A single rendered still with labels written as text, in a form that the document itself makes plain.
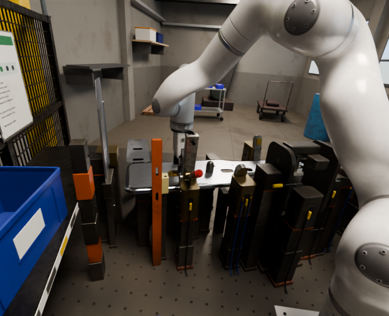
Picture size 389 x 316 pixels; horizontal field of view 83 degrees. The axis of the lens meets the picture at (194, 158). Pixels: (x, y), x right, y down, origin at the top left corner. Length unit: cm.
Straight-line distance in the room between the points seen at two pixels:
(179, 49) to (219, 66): 758
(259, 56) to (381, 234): 789
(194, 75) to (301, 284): 81
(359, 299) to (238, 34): 59
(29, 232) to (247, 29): 61
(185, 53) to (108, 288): 772
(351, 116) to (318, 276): 73
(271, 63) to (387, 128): 783
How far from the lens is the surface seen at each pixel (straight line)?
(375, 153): 47
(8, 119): 91
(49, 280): 54
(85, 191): 69
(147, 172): 88
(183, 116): 75
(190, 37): 817
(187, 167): 69
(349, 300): 57
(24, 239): 52
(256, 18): 58
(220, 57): 62
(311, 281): 103
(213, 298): 87
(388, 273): 44
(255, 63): 817
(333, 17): 44
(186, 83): 65
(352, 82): 48
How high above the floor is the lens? 142
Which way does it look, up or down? 24 degrees down
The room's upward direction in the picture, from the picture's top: 4 degrees clockwise
